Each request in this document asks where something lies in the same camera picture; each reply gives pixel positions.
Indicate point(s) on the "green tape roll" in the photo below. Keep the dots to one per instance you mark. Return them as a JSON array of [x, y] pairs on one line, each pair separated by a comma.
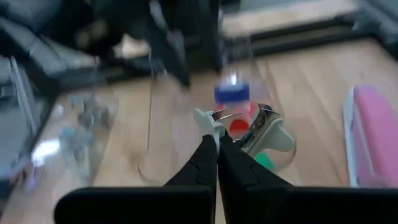
[[264, 160]]

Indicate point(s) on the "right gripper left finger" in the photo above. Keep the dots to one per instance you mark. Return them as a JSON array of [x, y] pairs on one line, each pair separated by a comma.
[[186, 202]]

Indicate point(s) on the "blue tape roll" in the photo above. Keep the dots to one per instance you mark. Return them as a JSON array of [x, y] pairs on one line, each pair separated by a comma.
[[231, 95]]

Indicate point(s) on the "clear plastic bin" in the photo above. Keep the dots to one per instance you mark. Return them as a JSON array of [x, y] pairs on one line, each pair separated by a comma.
[[186, 102], [93, 149]]

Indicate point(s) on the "red tape roll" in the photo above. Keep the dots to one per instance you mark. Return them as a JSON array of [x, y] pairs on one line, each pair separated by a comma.
[[239, 126]]

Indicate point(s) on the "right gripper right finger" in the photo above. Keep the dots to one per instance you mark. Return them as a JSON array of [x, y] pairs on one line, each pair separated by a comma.
[[248, 199]]

